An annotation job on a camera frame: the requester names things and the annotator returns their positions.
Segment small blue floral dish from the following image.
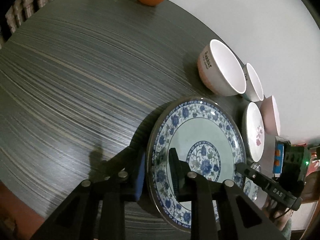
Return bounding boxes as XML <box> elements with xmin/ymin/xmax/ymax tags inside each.
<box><xmin>243</xmin><ymin>178</ymin><xmax>259</xmax><ymax>202</ymax></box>

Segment wooden chair back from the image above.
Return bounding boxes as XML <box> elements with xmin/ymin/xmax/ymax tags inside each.
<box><xmin>1</xmin><ymin>0</ymin><xmax>51</xmax><ymax>36</ymax></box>

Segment white bowl pink flowers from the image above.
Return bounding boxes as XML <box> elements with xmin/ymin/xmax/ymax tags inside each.
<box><xmin>241</xmin><ymin>102</ymin><xmax>265</xmax><ymax>162</ymax></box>

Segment blue orange package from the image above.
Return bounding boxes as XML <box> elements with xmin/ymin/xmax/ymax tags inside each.
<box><xmin>273</xmin><ymin>142</ymin><xmax>284</xmax><ymax>174</ymax></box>

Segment blue floral porcelain plate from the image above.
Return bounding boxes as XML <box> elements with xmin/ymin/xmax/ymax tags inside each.
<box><xmin>146</xmin><ymin>96</ymin><xmax>246</xmax><ymax>232</ymax></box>

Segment white bowl with black lettering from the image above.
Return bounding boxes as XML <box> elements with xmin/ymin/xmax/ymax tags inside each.
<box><xmin>197</xmin><ymin>39</ymin><xmax>247</xmax><ymax>96</ymax></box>

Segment small white teal bowl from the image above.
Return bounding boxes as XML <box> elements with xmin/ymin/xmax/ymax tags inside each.
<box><xmin>242</xmin><ymin>63</ymin><xmax>264</xmax><ymax>102</ymax></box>

